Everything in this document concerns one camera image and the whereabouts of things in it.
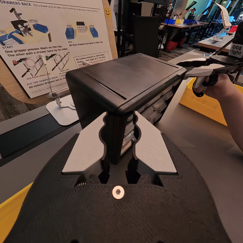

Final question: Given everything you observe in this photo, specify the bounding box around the black office chair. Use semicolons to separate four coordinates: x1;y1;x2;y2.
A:
133;14;160;58

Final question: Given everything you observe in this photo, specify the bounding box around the person's right hand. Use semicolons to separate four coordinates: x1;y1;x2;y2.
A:
204;74;240;101

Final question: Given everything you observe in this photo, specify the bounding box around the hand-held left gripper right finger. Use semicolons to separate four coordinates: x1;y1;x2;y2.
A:
126;111;178;178

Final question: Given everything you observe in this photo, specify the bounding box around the instruction poster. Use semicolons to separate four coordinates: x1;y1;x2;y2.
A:
0;0;114;99

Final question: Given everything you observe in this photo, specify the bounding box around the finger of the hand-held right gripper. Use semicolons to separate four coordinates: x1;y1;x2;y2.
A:
183;64;226;78
178;57;210;68

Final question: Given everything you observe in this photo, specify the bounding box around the red plastic bin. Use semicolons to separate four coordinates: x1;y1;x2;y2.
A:
166;40;179;50

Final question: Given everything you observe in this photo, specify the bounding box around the white document stand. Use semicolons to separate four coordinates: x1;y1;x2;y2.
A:
39;54;91;126

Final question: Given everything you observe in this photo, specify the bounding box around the white tablet stand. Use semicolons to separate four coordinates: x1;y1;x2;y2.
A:
214;0;232;39

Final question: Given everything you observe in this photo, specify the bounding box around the black drawer cabinet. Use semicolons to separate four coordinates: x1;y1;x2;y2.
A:
65;53;187;165

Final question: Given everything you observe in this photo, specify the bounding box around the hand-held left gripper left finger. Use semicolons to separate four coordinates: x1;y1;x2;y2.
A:
62;112;110;179

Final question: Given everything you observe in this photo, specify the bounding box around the set of clear cabinet drawers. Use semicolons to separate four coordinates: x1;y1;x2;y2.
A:
120;79;181;156

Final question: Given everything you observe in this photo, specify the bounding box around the person's right forearm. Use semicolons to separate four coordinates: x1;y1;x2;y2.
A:
218;84;243;152

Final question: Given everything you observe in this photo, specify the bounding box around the wooden desk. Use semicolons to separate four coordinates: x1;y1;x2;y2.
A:
160;21;209;33

